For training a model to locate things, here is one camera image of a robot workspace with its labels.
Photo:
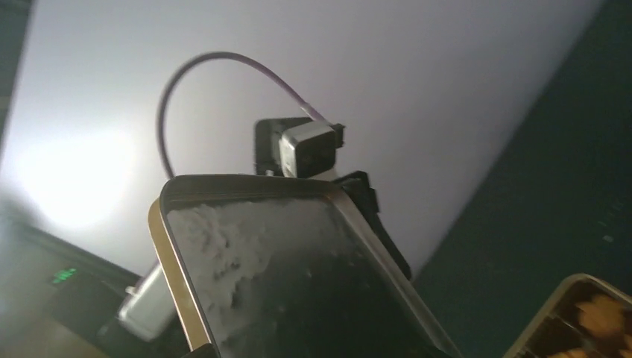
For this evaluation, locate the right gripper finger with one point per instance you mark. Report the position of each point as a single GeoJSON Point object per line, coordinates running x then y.
{"type": "Point", "coordinates": [204, 351]}

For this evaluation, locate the gold cookie tin box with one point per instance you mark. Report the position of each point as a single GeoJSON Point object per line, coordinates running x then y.
{"type": "Point", "coordinates": [584, 317]}

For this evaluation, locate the silver tin lid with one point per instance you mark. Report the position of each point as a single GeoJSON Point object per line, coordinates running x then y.
{"type": "Point", "coordinates": [278, 267]}

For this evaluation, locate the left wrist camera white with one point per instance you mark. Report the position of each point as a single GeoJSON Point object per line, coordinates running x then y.
{"type": "Point", "coordinates": [308, 150]}

